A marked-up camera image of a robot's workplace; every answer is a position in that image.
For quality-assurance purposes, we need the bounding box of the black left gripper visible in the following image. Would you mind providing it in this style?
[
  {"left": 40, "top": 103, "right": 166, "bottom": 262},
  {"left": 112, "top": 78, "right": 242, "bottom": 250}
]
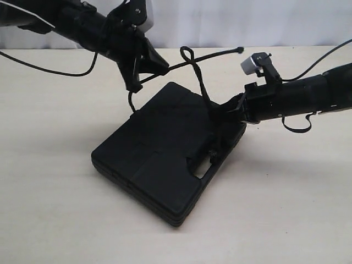
[{"left": 98, "top": 5, "right": 169, "bottom": 92}]

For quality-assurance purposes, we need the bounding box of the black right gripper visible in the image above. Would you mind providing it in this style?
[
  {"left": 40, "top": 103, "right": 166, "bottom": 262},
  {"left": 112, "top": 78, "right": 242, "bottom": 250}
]
[{"left": 208, "top": 82, "right": 272, "bottom": 129}]

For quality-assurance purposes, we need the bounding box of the black cord with knot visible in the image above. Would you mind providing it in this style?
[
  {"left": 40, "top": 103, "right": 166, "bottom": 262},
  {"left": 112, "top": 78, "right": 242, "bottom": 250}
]
[{"left": 128, "top": 46, "right": 245, "bottom": 168}]

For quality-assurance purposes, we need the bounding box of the black plastic carrying case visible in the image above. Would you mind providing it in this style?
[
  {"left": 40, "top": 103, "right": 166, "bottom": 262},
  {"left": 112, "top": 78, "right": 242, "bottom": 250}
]
[{"left": 91, "top": 82, "right": 246, "bottom": 227}]

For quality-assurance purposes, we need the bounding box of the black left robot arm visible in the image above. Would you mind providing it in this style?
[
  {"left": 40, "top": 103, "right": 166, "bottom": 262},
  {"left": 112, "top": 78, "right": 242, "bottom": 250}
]
[{"left": 1, "top": 1, "right": 169, "bottom": 93}]

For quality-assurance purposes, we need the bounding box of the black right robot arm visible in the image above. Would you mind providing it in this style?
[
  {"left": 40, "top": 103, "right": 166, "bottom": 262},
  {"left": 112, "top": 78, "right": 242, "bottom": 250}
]
[{"left": 210, "top": 64, "right": 351, "bottom": 124}]

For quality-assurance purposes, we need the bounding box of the white backdrop curtain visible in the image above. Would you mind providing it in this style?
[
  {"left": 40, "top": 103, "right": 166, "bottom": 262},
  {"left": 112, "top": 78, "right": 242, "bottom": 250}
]
[{"left": 0, "top": 0, "right": 352, "bottom": 51}]

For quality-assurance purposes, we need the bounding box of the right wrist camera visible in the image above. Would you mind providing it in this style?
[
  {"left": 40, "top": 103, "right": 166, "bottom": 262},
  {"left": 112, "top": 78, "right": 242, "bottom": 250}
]
[{"left": 240, "top": 52, "right": 282, "bottom": 84}]

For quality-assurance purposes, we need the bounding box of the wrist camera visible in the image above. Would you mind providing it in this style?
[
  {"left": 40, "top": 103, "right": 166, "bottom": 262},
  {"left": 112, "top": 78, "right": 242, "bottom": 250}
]
[
  {"left": 240, "top": 52, "right": 282, "bottom": 84},
  {"left": 122, "top": 0, "right": 154, "bottom": 33}
]

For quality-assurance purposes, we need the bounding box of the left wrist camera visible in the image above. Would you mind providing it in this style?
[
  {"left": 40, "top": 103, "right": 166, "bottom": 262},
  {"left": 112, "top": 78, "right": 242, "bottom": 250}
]
[{"left": 122, "top": 0, "right": 154, "bottom": 33}]

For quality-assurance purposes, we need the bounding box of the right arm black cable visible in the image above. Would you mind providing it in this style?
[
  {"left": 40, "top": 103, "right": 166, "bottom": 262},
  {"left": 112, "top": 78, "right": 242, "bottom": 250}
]
[{"left": 280, "top": 38, "right": 352, "bottom": 134}]

